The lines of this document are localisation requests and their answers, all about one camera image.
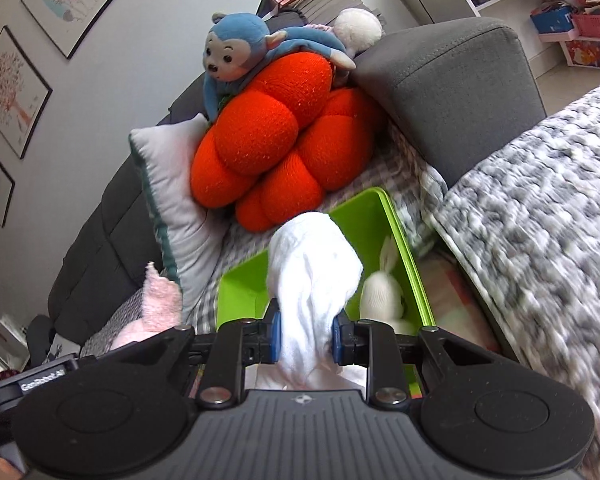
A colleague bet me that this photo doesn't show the grey fabric sofa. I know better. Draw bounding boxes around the grey fabric sofa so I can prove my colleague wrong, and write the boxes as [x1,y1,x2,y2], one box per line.
[47,16,548,356]

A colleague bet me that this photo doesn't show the green plastic box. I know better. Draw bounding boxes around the green plastic box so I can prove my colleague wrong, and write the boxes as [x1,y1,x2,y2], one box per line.
[215,186,437,396]

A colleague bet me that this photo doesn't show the pink cloth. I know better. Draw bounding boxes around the pink cloth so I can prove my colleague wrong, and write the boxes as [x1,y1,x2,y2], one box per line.
[111,261,183,351]

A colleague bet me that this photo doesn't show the red white checkered cloth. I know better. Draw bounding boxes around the red white checkered cloth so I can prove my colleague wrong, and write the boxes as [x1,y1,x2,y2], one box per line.
[420,250,503,356]

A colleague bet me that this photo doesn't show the blue storage box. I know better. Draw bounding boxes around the blue storage box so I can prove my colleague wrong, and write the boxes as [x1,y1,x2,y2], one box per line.
[530,5,576,36]

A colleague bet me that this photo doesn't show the orange pumpkin cushion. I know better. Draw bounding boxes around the orange pumpkin cushion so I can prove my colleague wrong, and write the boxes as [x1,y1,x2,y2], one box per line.
[235,87,386,233]
[190,52,333,208]

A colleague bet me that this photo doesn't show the red plastic basket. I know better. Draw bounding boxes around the red plastic basket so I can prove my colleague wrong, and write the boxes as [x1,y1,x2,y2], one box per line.
[571,7,600,39]

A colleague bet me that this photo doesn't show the white rabbit plush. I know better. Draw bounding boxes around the white rabbit plush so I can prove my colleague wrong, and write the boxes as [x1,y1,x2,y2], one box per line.
[360,237,416,336]

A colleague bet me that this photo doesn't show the pink print framed picture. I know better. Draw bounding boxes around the pink print framed picture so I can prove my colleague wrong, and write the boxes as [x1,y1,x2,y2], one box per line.
[19,0,137,60]

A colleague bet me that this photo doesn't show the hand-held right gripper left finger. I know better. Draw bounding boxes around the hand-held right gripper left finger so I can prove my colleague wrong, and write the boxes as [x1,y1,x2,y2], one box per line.
[77,299,282,407]

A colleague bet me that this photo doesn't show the white round plush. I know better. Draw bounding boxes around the white round plush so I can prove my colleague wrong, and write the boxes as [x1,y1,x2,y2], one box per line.
[332,8,383,56]

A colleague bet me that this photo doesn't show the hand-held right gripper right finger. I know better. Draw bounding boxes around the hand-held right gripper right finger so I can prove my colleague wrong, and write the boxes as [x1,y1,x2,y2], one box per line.
[331,311,528,407]

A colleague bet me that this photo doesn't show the grey quilted blanket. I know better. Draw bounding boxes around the grey quilted blanket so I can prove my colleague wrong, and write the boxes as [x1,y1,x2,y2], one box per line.
[427,67,600,480]

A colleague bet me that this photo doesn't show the grey checkered blanket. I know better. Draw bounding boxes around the grey checkered blanket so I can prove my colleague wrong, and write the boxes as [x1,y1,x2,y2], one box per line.
[80,125,448,356]

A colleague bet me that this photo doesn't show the blue monkey plush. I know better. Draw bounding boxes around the blue monkey plush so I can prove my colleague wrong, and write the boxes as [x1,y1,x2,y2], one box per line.
[202,12,357,123]

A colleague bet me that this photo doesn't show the grey green throw pillow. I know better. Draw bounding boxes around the grey green throw pillow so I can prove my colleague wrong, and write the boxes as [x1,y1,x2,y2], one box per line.
[129,112,226,311]

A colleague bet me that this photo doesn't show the tree print framed picture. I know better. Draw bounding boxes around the tree print framed picture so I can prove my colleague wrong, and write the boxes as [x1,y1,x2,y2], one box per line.
[0,25,53,160]

